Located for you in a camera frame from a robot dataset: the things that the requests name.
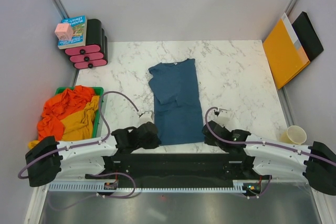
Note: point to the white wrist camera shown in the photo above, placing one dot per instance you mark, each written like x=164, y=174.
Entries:
x=221, y=117
x=145, y=117

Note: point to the pink cube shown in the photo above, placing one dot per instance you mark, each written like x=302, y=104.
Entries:
x=64, y=31

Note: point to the blue storey treehouse book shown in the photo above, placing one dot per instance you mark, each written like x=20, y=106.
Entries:
x=79, y=26

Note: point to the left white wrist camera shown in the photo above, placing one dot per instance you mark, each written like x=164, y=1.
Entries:
x=145, y=117

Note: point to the orange t shirt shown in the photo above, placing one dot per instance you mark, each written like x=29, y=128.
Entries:
x=60, y=111

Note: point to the black folder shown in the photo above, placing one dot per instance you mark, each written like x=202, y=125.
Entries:
x=307, y=36

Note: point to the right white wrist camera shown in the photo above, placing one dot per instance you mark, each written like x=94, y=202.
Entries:
x=221, y=117

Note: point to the yellow mug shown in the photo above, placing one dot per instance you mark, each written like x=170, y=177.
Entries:
x=294, y=135

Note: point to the yellow t shirt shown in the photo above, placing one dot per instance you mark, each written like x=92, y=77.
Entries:
x=78, y=124

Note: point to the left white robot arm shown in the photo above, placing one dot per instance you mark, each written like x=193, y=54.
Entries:
x=51, y=159

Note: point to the blue t shirt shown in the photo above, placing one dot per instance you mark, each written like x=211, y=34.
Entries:
x=177, y=108

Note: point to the white slotted cable duct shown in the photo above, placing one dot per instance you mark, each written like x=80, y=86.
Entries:
x=103, y=187

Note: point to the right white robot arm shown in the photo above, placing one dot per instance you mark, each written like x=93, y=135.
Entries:
x=251, y=157

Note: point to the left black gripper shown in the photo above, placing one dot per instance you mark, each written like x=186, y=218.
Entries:
x=155, y=143

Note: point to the green plastic bin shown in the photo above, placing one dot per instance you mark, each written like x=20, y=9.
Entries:
x=98, y=91

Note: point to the pink black drawer unit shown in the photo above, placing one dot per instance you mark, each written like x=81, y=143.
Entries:
x=95, y=52

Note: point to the orange folder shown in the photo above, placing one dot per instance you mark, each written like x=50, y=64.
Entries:
x=285, y=53

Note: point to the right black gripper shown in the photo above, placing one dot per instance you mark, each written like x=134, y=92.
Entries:
x=209, y=142

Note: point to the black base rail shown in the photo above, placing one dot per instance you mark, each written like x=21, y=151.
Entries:
x=179, y=170

